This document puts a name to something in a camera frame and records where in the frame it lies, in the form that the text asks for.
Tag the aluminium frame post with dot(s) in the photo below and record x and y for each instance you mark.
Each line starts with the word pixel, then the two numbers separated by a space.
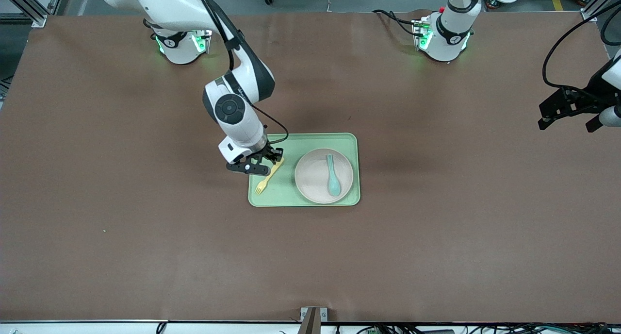
pixel 38 19
pixel 589 14

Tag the small green connector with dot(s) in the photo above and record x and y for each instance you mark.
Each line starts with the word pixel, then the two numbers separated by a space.
pixel 373 331

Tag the yellow plastic fork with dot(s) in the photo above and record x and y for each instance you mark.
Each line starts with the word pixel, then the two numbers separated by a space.
pixel 269 177

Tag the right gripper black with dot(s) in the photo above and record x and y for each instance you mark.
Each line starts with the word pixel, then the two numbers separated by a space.
pixel 268 153

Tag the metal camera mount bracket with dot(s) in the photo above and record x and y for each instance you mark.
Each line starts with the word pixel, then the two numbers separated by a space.
pixel 313 319

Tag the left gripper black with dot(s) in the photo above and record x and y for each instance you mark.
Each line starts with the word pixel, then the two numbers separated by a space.
pixel 588 100

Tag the light blue plastic spoon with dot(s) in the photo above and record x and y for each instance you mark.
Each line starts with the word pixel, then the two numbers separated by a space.
pixel 334 186

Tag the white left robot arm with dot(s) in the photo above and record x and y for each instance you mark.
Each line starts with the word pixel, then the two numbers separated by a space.
pixel 446 40

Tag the light green rectangular tray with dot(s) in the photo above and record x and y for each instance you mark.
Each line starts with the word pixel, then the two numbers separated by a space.
pixel 279 195

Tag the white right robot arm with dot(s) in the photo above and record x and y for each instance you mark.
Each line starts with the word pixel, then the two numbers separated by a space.
pixel 233 110

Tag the beige round plate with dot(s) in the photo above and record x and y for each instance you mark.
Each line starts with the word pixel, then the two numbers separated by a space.
pixel 313 176

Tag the brown table cover mat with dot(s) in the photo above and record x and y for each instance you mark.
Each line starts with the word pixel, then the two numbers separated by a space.
pixel 145 227

